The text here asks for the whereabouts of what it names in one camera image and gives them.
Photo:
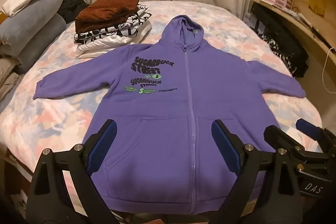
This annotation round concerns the beige duvet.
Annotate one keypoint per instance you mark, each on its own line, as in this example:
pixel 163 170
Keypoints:
pixel 8 77

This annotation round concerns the black printed hanging cloth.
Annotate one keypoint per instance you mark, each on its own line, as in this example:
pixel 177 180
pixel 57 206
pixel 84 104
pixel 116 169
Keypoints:
pixel 286 50

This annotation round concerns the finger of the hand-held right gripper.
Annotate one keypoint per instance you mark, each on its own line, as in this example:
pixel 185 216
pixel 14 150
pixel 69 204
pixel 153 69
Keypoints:
pixel 274 136
pixel 307 127

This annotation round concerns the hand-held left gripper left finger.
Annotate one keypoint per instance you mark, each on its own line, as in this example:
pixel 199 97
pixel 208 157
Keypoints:
pixel 103 145

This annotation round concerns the white folded garment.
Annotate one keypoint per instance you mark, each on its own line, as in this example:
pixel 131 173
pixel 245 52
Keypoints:
pixel 105 47

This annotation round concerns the black and white printed garment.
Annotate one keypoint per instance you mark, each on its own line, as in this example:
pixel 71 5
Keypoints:
pixel 131 24

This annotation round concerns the pastel printed blanket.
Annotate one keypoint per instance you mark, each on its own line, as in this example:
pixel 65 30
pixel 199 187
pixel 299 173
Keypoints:
pixel 39 121

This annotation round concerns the blue-grey rolled blanket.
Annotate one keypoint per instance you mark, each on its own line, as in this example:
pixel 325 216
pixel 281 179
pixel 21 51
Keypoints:
pixel 34 24

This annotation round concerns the purple zip hoodie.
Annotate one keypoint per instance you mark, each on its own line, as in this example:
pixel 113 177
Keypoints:
pixel 157 161

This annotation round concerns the brown folded garment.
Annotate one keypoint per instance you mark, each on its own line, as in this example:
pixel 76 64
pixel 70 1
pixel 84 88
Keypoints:
pixel 105 11

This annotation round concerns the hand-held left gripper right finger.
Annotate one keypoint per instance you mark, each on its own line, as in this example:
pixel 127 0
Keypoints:
pixel 225 146

